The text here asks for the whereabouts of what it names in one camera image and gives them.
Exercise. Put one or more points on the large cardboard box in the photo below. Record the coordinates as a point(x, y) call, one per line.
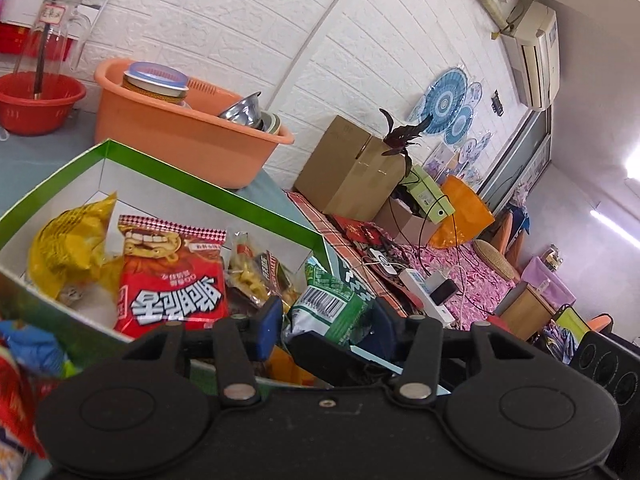
point(345, 170)

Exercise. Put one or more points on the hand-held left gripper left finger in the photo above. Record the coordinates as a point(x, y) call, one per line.
point(270, 325)

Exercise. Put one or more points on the green shoe box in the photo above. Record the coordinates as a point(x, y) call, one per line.
point(430, 195)

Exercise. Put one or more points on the dark stick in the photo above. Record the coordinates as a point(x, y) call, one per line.
point(41, 65)

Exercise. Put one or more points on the green white snack packet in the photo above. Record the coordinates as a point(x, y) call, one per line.
point(330, 305)

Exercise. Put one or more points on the red patterned bag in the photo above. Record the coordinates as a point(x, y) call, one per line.
point(360, 235)

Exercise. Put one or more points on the wall air conditioner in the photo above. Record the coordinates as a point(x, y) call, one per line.
point(537, 50)

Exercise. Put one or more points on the black speaker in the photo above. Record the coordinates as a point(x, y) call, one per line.
point(610, 365)

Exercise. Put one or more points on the yellow barcode snack packet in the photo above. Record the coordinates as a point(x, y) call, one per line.
point(65, 245)

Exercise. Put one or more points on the pink floral blanket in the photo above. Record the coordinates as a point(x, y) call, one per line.
point(475, 285)

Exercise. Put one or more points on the clear packet of yellow twists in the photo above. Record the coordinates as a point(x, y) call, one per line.
point(255, 275)

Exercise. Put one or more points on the black charger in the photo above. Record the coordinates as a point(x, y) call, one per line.
point(444, 291)

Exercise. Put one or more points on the blue lidded bowl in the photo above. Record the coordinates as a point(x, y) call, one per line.
point(155, 82)

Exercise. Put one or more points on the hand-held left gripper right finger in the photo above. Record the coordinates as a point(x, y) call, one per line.
point(387, 327)

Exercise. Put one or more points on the white power strip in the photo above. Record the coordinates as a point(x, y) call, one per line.
point(420, 290)

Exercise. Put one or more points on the red cartoon face snack packet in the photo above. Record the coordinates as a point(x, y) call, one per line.
point(170, 280)

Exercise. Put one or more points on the green cardboard box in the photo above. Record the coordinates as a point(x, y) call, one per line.
point(200, 195)

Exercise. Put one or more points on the dark purple plant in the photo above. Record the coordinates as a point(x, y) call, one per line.
point(400, 135)

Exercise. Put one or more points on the orange clear snack packet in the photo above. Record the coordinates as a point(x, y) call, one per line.
point(290, 367)

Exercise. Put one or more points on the red plastic basin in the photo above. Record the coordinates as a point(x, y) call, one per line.
point(35, 110)

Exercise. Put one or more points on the woven round cushion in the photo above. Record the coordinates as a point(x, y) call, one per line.
point(495, 257)

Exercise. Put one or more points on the steel bowl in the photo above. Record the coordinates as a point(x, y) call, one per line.
point(242, 110)

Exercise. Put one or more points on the orange bag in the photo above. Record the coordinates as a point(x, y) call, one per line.
point(470, 210)

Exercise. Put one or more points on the pale ceramic bowl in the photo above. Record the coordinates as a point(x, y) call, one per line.
point(272, 124)

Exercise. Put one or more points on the orange plastic basin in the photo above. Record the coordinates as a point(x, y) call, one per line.
point(175, 145)

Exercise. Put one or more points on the glass pitcher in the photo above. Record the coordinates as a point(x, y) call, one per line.
point(60, 30)

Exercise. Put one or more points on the plaid cloth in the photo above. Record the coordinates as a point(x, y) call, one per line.
point(325, 220)

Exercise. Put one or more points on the small cardboard box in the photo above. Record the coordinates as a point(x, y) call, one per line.
point(405, 220)

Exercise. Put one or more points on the blue wall fans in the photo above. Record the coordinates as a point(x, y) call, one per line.
point(447, 102)

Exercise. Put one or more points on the wooden box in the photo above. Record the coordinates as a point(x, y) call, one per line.
point(525, 310)

